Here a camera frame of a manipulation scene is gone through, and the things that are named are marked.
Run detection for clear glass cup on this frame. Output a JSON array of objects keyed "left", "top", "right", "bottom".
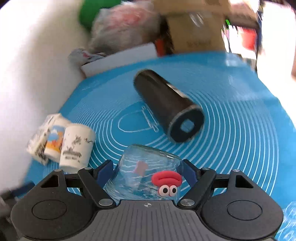
[{"left": 104, "top": 144, "right": 183, "bottom": 203}]

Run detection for white paper cup grey print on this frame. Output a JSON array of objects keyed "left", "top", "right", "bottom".
[{"left": 59, "top": 123, "right": 96, "bottom": 174}]

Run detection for paper cup orange blue print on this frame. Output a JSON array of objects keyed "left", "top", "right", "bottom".
[{"left": 44, "top": 116, "right": 70, "bottom": 163}]

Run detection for black cylindrical thermos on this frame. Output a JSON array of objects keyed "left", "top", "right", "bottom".
[{"left": 133, "top": 69, "right": 205, "bottom": 143}]

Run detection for white milk carton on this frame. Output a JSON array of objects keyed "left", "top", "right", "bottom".
[{"left": 26, "top": 113, "right": 62, "bottom": 166}]

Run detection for blue silicone baking mat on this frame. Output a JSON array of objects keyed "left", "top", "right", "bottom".
[{"left": 23, "top": 52, "right": 296, "bottom": 241}]

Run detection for small white printed bag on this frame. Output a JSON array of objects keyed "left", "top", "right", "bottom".
[{"left": 68, "top": 48, "right": 106, "bottom": 67}]

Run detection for white flat box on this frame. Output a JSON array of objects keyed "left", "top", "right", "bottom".
[{"left": 81, "top": 43, "right": 158, "bottom": 77}]

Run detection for lower cardboard box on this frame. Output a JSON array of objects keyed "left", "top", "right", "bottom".
[{"left": 166, "top": 11, "right": 225, "bottom": 53}]

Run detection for cardboard box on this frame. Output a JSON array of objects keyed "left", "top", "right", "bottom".
[
  {"left": 166, "top": 11, "right": 225, "bottom": 53},
  {"left": 153, "top": 0, "right": 231, "bottom": 15}
]

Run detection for red bucket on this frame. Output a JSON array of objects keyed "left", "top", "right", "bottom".
[{"left": 240, "top": 28, "right": 257, "bottom": 51}]

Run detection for translucent bag red contents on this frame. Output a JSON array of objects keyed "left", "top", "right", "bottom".
[{"left": 88, "top": 1, "right": 161, "bottom": 55}]

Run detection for green plastic bag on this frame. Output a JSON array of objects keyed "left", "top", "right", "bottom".
[{"left": 79, "top": 0, "right": 121, "bottom": 31}]

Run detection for upper cardboard box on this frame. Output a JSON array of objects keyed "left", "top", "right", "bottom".
[{"left": 153, "top": 0, "right": 231, "bottom": 15}]

